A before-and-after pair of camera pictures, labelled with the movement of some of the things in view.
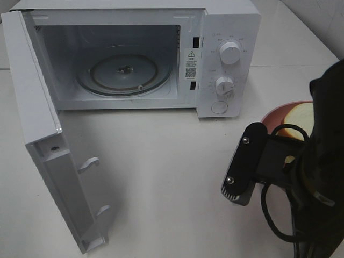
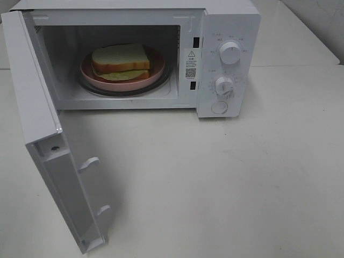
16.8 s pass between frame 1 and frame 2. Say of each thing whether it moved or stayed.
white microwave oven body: stayed
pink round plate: moved
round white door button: stayed
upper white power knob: stayed
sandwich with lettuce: moved
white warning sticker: stayed
